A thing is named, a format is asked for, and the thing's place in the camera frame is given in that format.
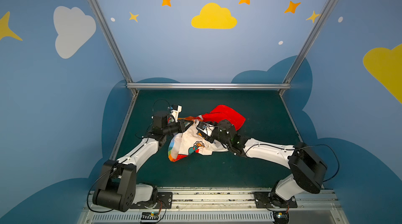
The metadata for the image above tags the rainbow striped kids jacket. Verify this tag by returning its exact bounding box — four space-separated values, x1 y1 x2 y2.
168 105 246 162

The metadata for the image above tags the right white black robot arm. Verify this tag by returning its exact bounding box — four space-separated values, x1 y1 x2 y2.
196 120 328 208

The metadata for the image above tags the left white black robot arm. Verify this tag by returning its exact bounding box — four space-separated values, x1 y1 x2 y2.
86 104 193 213

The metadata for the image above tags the small green circuit board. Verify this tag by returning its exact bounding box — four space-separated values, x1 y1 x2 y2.
141 212 159 221

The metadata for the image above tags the black round connector green led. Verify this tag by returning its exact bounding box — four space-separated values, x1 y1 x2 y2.
272 211 290 224

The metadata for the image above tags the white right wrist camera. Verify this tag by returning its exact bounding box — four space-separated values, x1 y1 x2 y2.
197 121 214 131

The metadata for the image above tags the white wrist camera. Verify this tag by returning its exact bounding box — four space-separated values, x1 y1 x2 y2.
197 121 214 131
170 104 182 122

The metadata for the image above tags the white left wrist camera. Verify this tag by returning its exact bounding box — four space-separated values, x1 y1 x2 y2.
170 104 182 122

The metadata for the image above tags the back horizontal aluminium rail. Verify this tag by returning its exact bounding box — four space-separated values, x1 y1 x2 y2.
126 83 291 90

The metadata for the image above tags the left side aluminium table rail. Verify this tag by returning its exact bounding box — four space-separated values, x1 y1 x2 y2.
110 89 138 160

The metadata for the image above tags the aluminium table rail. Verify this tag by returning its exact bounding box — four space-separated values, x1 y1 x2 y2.
282 88 333 180
110 89 138 160

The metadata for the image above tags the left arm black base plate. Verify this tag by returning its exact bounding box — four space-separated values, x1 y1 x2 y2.
131 192 173 209

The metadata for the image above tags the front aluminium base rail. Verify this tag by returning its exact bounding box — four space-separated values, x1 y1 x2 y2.
78 187 349 224

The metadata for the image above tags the right side aluminium table rail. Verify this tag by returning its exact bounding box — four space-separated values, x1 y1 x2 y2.
282 88 333 180

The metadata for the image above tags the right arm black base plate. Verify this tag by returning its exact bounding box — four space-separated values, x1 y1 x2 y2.
253 192 298 209

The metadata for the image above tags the left aluminium frame post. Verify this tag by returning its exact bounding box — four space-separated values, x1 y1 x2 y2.
87 0 133 83

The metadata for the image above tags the aluminium frame post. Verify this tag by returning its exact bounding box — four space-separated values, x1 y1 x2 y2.
282 0 339 89
87 0 133 83

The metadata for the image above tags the right aluminium frame post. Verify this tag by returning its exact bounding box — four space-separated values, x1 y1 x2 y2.
282 0 339 89

